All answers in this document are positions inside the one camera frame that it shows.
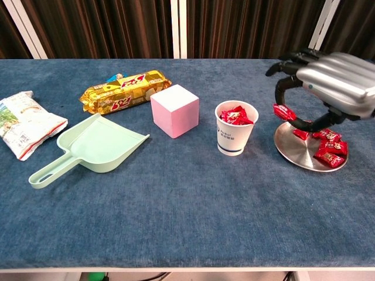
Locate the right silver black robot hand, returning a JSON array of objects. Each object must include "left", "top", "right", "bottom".
[{"left": 265, "top": 48, "right": 375, "bottom": 133}]

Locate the silver metal plate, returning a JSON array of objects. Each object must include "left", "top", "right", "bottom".
[{"left": 274, "top": 119, "right": 350, "bottom": 173}]

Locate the white paper cup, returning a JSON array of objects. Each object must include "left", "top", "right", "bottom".
[{"left": 214, "top": 100, "right": 260, "bottom": 157}]

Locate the pink cube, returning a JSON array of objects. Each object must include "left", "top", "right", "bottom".
[{"left": 150, "top": 84, "right": 200, "bottom": 139}]

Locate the blue table cloth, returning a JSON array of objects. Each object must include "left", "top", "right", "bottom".
[{"left": 0, "top": 59, "right": 375, "bottom": 269}]

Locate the gold biscuit package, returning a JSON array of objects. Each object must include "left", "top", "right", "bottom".
[{"left": 79, "top": 69, "right": 172, "bottom": 115}]

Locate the mint green plastic dustpan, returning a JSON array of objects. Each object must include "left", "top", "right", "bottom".
[{"left": 28, "top": 113, "right": 151, "bottom": 190}]

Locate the white snack bag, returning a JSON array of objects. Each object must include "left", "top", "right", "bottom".
[{"left": 0, "top": 90, "right": 69, "bottom": 162}]

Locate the white table frame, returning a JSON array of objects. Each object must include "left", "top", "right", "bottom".
[{"left": 0, "top": 265, "right": 375, "bottom": 281}]

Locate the black cable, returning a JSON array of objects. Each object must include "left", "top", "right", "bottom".
[{"left": 146, "top": 272, "right": 171, "bottom": 281}]

